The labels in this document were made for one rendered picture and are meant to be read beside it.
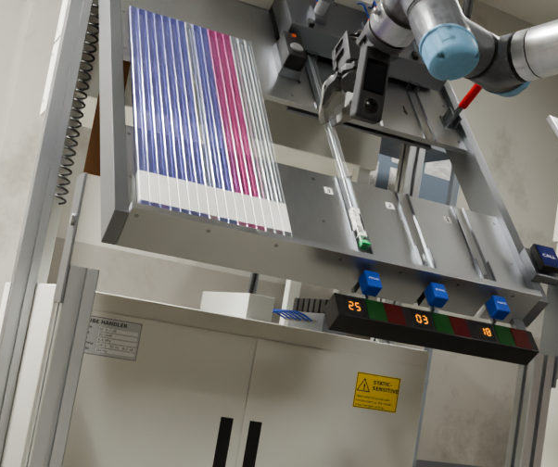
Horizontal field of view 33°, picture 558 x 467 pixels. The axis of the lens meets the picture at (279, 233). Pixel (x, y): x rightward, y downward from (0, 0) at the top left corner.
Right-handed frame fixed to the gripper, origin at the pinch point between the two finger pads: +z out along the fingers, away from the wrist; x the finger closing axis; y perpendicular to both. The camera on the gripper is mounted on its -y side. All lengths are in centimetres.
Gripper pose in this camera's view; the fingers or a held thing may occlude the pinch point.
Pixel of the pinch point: (330, 122)
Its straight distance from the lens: 161.1
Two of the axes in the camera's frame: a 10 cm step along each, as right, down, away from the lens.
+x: -9.1, -2.0, -3.7
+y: -0.6, -8.2, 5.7
